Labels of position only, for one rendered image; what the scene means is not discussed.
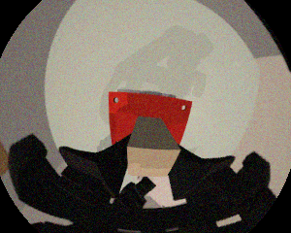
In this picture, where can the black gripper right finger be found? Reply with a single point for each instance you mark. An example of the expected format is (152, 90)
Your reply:
(189, 170)

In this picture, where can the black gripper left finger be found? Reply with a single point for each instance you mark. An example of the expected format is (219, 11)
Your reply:
(108, 165)

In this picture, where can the red board with square handle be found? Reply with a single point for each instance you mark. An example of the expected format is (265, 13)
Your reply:
(156, 124)

